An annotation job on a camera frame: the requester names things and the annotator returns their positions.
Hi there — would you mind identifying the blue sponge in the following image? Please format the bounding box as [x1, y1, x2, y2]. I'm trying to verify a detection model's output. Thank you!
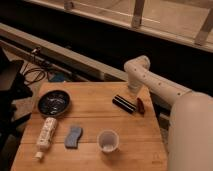
[64, 126, 83, 149]

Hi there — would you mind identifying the white plastic cup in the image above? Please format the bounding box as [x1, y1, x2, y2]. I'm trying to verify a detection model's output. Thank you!
[97, 130, 119, 153]

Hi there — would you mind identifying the white tube with cap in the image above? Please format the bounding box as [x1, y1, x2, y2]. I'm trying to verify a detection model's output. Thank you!
[35, 117, 57, 160]

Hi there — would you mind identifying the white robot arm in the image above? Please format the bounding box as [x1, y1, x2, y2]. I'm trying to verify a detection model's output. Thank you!
[124, 56, 213, 171]

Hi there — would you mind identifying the black cable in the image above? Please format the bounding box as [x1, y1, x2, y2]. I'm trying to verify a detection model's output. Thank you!
[20, 61, 54, 86]

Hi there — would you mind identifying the small red brown object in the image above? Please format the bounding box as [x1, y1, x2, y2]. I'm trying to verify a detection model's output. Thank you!
[137, 98, 145, 115]

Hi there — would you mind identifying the dark round plate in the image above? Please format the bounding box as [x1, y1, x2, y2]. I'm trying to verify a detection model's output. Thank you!
[38, 90, 71, 118]

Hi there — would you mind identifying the blue object on floor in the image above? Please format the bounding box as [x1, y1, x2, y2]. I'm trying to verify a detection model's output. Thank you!
[49, 74, 66, 82]

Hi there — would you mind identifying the black striped eraser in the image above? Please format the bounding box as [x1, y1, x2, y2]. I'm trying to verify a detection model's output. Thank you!
[112, 95, 136, 114]

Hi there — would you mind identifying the black equipment at left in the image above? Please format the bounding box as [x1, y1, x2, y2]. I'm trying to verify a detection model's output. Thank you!
[0, 46, 33, 153]

